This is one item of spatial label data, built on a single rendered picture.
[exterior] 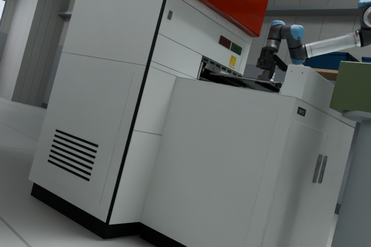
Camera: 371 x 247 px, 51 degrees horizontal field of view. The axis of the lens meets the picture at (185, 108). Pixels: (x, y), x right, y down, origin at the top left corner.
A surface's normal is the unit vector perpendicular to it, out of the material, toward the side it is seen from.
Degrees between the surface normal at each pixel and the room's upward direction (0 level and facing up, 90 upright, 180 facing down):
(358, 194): 90
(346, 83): 90
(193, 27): 90
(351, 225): 90
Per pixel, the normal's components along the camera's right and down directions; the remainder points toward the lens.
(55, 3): 0.70, 0.16
